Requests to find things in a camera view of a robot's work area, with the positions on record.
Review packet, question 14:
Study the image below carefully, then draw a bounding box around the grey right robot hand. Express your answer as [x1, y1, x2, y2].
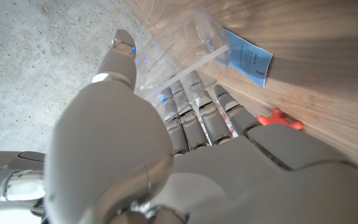
[0, 149, 46, 218]

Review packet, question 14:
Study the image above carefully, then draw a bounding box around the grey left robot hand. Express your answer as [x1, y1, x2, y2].
[42, 29, 358, 224]

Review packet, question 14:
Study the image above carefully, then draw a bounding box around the clear spray bottle black cap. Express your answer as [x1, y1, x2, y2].
[134, 7, 232, 103]

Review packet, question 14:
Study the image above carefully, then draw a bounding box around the orange spiky stress ball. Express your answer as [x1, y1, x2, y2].
[256, 108, 305, 131]

